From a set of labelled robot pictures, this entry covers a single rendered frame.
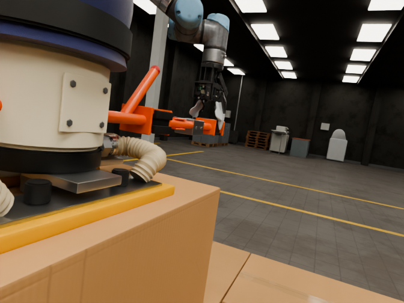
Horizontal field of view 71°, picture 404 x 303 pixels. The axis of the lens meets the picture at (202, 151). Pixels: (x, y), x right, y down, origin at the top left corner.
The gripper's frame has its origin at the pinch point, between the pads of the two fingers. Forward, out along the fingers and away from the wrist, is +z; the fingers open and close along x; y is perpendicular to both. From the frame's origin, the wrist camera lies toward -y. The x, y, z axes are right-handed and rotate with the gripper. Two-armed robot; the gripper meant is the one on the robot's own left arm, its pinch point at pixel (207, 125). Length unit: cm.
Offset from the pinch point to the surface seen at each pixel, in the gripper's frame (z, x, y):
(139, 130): 2.0, 1.9, 39.4
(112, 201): 11, 14, 59
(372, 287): 109, 85, -159
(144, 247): 16, 19, 58
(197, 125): 0.1, 3.4, 14.7
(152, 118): -0.9, 4.4, 38.7
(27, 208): 10, 11, 69
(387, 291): 109, 95, -159
